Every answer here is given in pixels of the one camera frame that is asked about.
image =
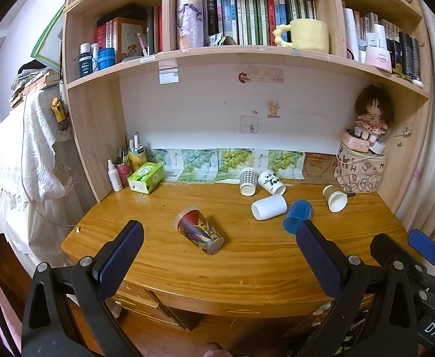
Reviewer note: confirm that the patterned canvas bag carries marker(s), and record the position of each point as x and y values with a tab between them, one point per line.
358	172

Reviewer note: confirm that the stack of papers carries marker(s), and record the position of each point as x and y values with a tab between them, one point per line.
31	76

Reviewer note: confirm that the green grape picture strip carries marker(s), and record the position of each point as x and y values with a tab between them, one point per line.
224	165

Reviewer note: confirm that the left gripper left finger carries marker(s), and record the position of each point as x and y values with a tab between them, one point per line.
48	326

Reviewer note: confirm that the yellow toy keychain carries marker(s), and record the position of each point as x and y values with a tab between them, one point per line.
60	113

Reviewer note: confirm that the floral white tumbler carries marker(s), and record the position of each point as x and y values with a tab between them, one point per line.
190	24

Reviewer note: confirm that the brown haired rag doll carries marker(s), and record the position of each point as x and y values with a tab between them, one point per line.
374	113

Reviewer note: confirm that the yellow ceramic mug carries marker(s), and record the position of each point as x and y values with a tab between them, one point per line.
303	34

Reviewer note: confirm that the brown white paper cup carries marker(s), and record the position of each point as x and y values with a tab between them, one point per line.
336	199

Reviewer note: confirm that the blue jar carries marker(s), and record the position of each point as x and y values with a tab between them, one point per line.
106	58

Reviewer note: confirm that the plain white cup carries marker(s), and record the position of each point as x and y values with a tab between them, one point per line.
269	207

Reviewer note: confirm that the wooden bookshelf desk unit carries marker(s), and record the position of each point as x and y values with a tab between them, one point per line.
233	96

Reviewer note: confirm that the white bamboo print cup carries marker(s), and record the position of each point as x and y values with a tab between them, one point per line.
271	182

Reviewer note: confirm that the blue plastic cup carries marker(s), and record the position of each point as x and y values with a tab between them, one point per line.
299	211

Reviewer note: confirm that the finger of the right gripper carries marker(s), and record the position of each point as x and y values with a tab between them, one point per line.
423	244
389	253

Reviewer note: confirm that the green tissue box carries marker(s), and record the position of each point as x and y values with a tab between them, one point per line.
146	178

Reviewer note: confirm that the white checkered paper cup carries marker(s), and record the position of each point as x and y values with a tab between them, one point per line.
248	180

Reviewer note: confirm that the white spray bottle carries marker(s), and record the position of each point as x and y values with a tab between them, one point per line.
114	177

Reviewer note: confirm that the colourful printed plastic cup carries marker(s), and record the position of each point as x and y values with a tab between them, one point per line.
193	225

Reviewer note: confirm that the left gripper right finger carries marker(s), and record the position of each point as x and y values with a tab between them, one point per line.
390	328

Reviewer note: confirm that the pink pen holder cup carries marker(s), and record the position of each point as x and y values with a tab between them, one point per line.
124	171

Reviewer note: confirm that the dark blue bottle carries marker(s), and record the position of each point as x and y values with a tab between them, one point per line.
85	59

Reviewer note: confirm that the pink small box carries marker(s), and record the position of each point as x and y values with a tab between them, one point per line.
354	143

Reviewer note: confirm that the white lace cloth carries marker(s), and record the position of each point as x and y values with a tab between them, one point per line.
38	199

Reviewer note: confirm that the pink cosmetic box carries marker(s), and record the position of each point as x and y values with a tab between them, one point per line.
378	58

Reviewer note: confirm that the yellow pen holder cup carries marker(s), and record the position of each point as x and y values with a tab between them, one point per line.
137	157

